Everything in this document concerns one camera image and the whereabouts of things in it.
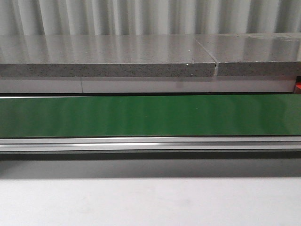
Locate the orange object at right edge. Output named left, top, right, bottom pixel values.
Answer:
left=294, top=76, right=301, bottom=94

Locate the grey pleated curtain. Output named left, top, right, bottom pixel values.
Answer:
left=0, top=0, right=301, bottom=35

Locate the grey speckled stone counter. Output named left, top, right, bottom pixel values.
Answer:
left=0, top=33, right=301, bottom=94

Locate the green conveyor belt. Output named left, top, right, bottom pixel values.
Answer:
left=0, top=94, right=301, bottom=138

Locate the aluminium conveyor frame rail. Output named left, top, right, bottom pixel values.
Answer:
left=0, top=136, right=301, bottom=161

